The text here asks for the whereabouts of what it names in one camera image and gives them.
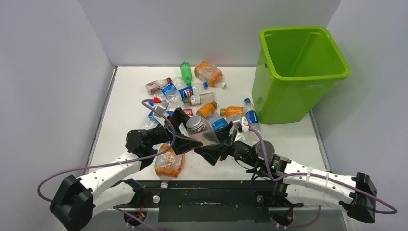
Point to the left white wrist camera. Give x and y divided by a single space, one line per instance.
161 108

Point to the orange juice bottle lying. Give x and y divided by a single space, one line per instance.
231 111

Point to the green plastic bin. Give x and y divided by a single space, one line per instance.
295 68

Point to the green soda bottle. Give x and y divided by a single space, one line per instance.
186 73

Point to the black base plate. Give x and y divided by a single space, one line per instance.
211 201

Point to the light blue label bottle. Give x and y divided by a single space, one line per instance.
217 122

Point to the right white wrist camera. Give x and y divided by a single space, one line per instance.
243 125

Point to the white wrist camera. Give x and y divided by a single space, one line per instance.
243 125
161 108

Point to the blue label crushed bottle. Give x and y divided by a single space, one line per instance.
170 89

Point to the clear bottle white cap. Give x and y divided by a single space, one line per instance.
249 138

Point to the small orange juice bottle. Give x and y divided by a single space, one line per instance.
207 110

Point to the front orange tea bottle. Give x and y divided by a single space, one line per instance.
168 166

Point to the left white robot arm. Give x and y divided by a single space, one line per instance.
79 199

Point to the pepsi bottle blue cap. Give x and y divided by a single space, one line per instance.
193 89

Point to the large orange tea bottle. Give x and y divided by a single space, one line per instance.
209 73

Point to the crushed red label bottle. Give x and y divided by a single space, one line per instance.
156 85

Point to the red label water bottle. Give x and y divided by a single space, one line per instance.
189 112

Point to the blue label water bottle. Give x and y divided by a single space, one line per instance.
251 115

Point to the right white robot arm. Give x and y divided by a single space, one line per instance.
302 184

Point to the clear jar silver lid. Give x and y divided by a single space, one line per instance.
199 129

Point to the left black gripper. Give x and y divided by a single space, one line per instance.
183 144

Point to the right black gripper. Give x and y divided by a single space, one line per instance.
212 153

